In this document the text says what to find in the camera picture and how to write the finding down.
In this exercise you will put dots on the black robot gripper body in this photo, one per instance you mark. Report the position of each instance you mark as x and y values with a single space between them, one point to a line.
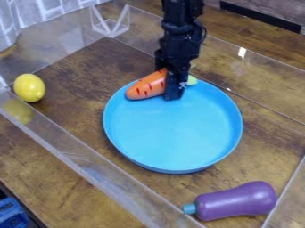
184 30

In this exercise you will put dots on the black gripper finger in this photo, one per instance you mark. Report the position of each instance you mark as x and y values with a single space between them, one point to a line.
161 63
176 79

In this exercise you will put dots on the orange toy carrot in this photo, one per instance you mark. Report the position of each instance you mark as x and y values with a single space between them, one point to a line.
153 85

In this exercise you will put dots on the blue round tray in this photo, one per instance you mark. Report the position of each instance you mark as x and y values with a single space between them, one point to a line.
175 137

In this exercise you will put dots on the yellow toy lemon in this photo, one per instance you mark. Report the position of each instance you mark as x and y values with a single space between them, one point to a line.
30 88

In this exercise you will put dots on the white grey curtain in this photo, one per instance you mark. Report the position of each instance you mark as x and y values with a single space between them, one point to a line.
22 13

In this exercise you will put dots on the purple toy eggplant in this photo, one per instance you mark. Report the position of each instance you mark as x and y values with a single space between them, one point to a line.
249 199

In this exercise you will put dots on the blue plastic crate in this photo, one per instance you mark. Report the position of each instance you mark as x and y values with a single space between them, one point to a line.
13 214

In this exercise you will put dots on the clear acrylic corner bracket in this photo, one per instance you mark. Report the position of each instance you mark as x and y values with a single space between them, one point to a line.
110 28

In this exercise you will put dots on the clear acrylic enclosure wall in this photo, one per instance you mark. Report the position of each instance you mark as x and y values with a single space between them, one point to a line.
61 165

